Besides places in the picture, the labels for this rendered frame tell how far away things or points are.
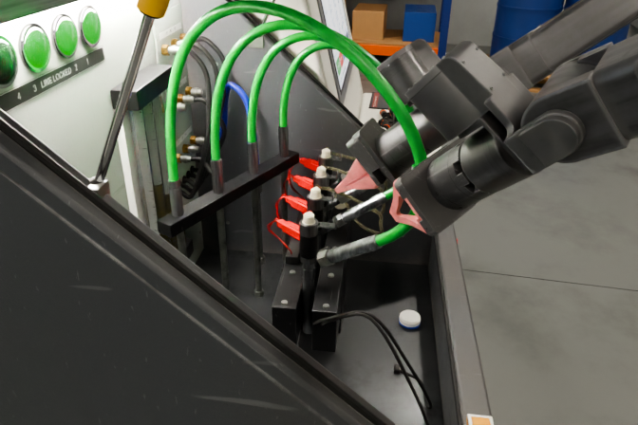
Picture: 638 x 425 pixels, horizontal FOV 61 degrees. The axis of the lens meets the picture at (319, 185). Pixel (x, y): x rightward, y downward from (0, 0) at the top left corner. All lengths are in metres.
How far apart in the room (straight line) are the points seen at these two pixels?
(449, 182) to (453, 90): 0.10
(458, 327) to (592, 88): 0.54
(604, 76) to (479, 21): 6.87
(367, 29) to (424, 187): 5.64
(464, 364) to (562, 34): 0.45
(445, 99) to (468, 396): 0.44
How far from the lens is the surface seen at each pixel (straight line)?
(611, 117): 0.43
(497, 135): 0.47
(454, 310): 0.91
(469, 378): 0.81
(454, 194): 0.53
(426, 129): 0.68
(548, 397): 2.20
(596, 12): 0.74
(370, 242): 0.66
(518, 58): 0.70
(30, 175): 0.46
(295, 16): 0.61
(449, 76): 0.47
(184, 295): 0.46
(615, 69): 0.42
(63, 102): 0.72
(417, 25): 6.14
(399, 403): 0.92
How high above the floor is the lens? 1.52
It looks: 27 degrees down
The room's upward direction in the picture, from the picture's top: 1 degrees clockwise
